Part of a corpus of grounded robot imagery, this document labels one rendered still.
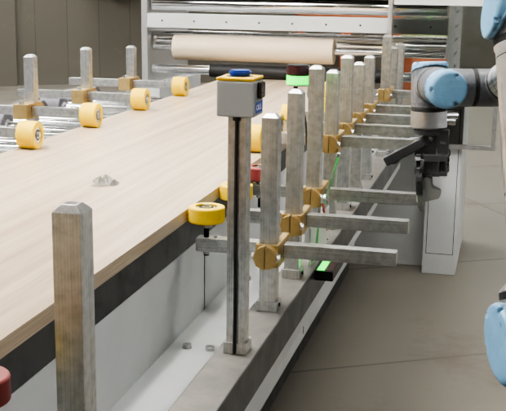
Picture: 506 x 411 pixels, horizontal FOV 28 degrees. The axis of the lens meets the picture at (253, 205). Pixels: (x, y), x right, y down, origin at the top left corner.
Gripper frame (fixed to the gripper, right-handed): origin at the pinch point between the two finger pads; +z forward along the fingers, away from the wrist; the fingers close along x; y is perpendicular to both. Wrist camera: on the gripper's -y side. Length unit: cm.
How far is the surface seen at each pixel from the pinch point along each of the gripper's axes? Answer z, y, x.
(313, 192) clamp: -4.3, -25.5, -8.8
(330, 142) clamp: -13.6, -25.7, 16.1
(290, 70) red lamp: -34.9, -31.5, -7.3
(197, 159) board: -9, -61, 7
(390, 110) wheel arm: -13, -20, 98
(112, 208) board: -9, -60, -56
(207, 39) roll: -32, -125, 225
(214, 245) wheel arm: -1, -39, -52
